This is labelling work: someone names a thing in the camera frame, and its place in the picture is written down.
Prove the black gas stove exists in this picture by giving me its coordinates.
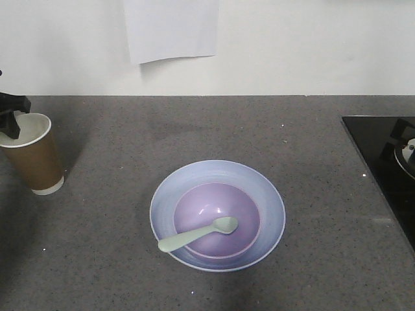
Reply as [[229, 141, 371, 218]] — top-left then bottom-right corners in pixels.
[[342, 115, 414, 248]]

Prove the brown paper cup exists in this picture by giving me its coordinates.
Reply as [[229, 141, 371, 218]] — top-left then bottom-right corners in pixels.
[[1, 113, 65, 196]]

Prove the purple plastic bowl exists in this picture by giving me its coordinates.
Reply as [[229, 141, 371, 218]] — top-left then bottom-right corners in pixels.
[[174, 183, 261, 259]]

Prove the white paper on wall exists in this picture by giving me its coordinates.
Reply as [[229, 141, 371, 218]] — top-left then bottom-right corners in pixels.
[[123, 0, 219, 64]]

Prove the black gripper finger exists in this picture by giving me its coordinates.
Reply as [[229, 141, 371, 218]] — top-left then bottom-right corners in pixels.
[[1, 111, 20, 139]]

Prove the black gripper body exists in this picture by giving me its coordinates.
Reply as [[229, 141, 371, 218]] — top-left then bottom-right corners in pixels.
[[0, 93, 31, 113]]

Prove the white plastic spoon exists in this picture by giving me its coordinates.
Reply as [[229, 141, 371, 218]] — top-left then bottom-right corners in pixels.
[[158, 216, 239, 253]]

